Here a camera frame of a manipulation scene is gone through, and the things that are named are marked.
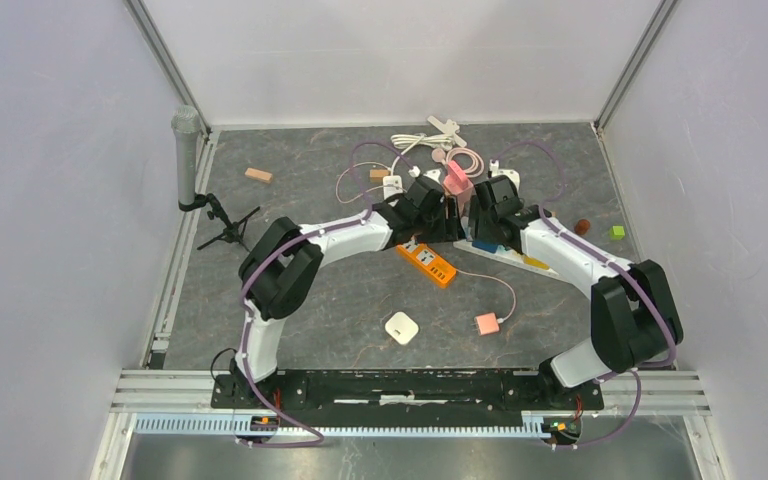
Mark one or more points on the pink charger plug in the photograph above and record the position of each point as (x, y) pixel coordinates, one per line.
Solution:
(487, 324)

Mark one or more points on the brown cylinder block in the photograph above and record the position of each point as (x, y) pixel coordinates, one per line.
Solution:
(582, 227)

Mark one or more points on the small white power strip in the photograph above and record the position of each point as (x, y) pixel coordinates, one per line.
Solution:
(392, 185)

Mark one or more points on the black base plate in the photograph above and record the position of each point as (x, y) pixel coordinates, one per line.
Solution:
(482, 397)

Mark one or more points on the white square adapter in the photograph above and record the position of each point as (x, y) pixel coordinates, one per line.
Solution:
(401, 328)

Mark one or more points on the long white power strip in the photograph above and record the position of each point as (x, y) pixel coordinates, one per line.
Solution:
(505, 256)

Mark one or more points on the dark blue cube adapter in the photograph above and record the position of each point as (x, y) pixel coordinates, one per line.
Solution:
(485, 246)

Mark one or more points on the yellow cube adapter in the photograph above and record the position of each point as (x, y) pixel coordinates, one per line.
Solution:
(535, 263)

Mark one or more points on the pink cube socket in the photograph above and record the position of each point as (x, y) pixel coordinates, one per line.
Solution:
(458, 184)

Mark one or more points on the black tripod stand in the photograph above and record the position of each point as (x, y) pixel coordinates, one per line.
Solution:
(233, 232)

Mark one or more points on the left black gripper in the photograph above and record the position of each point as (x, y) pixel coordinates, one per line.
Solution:
(449, 229)

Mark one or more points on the orange power strip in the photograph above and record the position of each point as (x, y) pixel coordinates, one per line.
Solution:
(432, 265)

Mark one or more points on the grey microphone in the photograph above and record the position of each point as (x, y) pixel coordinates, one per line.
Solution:
(186, 127)

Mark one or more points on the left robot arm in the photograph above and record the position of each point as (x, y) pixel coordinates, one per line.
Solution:
(279, 272)

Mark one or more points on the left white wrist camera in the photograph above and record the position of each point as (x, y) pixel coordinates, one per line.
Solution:
(435, 175)

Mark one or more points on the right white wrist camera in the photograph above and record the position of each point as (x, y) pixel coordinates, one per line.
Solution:
(510, 174)

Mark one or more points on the green cube block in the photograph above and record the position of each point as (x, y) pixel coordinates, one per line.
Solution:
(617, 232)

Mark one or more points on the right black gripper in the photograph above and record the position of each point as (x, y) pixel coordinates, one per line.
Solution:
(478, 230)

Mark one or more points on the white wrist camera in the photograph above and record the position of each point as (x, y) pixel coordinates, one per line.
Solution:
(510, 174)
(435, 175)

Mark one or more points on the small wooden block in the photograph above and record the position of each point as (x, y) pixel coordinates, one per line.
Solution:
(377, 176)

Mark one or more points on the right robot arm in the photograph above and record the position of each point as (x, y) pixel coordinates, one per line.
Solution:
(633, 318)

